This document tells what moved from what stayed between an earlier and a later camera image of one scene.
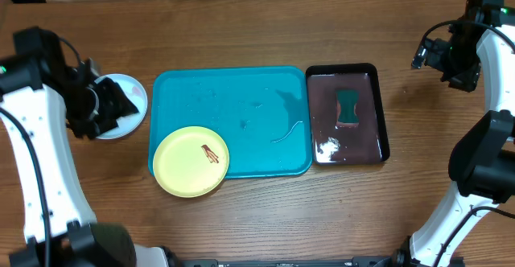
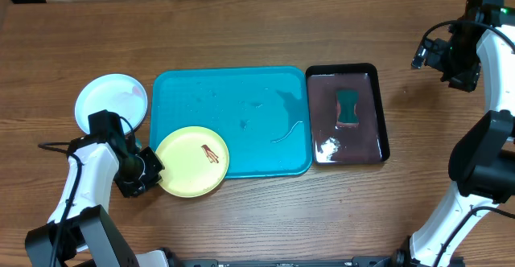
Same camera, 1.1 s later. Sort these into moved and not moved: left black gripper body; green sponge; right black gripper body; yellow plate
Moved: left black gripper body
Not moved: right black gripper body; green sponge; yellow plate
